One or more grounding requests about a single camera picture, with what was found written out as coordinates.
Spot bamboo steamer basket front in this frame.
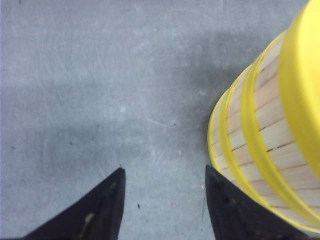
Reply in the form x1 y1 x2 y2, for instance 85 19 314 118
206 82 253 176

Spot bamboo steamer basket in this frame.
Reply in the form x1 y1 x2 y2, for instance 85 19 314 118
241 33 320 232
208 37 320 229
206 82 253 176

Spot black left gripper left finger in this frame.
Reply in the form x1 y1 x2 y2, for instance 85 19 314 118
23 168 126 240

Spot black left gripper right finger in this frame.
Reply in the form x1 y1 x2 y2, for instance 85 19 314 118
205 165 315 240

